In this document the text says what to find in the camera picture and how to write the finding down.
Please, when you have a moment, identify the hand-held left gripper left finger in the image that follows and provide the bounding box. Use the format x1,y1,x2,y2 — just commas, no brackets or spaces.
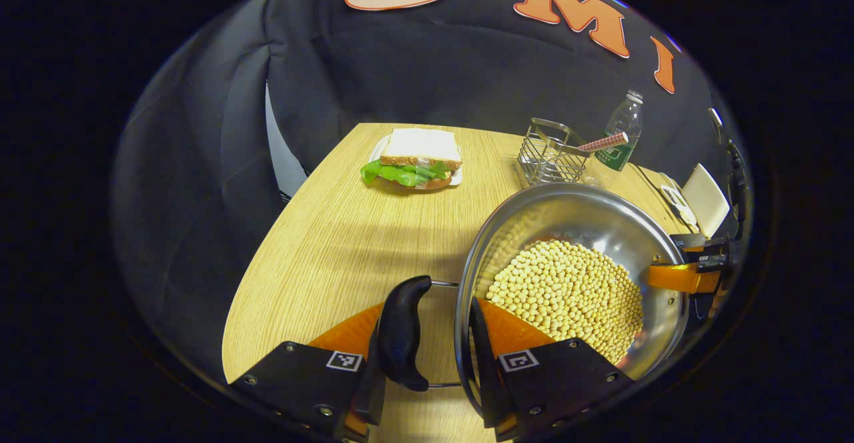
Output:
229,302,389,442

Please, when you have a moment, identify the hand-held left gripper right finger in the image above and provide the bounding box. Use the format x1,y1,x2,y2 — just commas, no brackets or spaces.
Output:
467,296,636,442

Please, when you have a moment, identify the pile of yellow soybeans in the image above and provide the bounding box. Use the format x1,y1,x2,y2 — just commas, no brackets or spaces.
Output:
485,239,645,365

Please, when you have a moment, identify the stainless steel pot black handle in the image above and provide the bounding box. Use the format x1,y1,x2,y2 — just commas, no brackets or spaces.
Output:
376,182,692,425

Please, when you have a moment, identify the white divided bean dish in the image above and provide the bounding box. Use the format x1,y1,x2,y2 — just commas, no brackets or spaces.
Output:
660,184,699,226

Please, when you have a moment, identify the clear plastic water bottle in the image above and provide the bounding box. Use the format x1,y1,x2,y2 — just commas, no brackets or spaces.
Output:
593,89,645,172

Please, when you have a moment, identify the red checkered stick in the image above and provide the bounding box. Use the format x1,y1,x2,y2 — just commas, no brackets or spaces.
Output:
576,131,630,153

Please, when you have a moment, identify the sandwich with lettuce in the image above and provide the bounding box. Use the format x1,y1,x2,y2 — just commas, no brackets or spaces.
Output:
360,127,464,191

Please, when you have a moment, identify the black backdrop cloth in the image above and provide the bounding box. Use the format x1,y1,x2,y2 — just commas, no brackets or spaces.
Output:
110,0,735,377

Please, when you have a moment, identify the black power cable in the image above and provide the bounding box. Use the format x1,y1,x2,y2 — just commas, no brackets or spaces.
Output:
634,163,669,191

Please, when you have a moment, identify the metal wire basket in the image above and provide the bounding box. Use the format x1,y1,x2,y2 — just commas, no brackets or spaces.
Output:
516,117,595,187

